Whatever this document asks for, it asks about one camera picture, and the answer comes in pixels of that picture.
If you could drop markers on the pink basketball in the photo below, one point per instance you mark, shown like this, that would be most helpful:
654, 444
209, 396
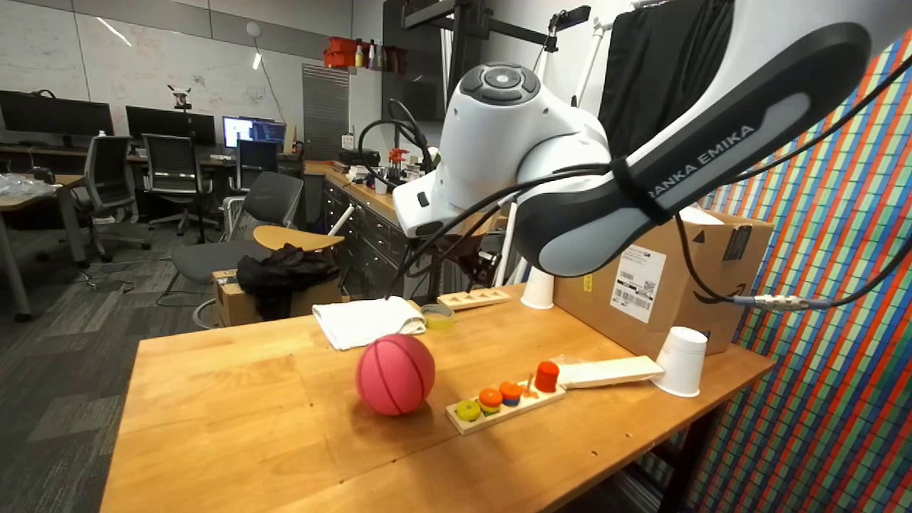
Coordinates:
397, 374

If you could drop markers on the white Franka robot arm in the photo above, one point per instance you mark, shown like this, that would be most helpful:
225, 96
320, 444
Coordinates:
504, 133

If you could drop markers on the wooden slotted block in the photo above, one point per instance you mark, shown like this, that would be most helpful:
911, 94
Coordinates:
471, 302

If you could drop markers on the clear tape roll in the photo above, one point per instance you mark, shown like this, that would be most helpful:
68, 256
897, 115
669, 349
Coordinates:
437, 322

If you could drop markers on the white paper cup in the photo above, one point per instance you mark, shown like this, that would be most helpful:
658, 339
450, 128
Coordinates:
682, 363
538, 292

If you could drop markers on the white folded towel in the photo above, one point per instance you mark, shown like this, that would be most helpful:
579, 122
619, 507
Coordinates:
366, 324

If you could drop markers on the dark orange peg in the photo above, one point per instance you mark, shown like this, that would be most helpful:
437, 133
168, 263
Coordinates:
511, 396

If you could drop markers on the short orange peg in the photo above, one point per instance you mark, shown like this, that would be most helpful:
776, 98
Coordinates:
493, 400

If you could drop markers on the tall red peg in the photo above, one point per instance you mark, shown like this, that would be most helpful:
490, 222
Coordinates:
547, 377

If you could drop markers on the yellow-green peg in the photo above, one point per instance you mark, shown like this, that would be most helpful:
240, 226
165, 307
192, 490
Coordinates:
468, 413

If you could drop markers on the black bag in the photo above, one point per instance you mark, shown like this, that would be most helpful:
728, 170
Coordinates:
286, 274

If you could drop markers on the white wooden plank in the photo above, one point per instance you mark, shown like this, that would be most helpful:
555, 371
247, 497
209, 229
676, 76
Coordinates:
608, 371

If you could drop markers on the grey chair with wooden tablet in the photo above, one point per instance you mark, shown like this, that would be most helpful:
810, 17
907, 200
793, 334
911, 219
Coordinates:
273, 200

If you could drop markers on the grey metal panel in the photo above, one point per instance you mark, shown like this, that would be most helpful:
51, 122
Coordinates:
324, 115

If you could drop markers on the small cardboard box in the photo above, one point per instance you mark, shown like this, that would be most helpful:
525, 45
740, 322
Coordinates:
229, 303

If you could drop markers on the orange box on shelf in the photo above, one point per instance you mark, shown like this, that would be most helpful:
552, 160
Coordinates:
340, 54

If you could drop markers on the monitor with blue screen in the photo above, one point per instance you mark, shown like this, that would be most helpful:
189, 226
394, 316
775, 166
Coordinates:
253, 131

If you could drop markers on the large cardboard box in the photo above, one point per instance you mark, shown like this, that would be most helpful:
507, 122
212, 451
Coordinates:
701, 274

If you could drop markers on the white plastic bag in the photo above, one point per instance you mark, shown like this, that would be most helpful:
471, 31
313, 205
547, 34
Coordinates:
703, 216

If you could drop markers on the black hanging curtain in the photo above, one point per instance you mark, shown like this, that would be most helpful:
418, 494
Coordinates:
666, 66

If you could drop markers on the black mesh office chair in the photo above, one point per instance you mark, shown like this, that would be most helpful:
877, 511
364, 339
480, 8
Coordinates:
176, 166
109, 180

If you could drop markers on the wide black monitor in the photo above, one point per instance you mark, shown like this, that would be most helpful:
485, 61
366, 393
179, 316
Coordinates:
54, 115

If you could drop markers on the office desk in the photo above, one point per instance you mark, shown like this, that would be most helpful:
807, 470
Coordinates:
29, 200

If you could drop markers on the black wall panel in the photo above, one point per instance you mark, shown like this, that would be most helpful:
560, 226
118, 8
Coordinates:
408, 58

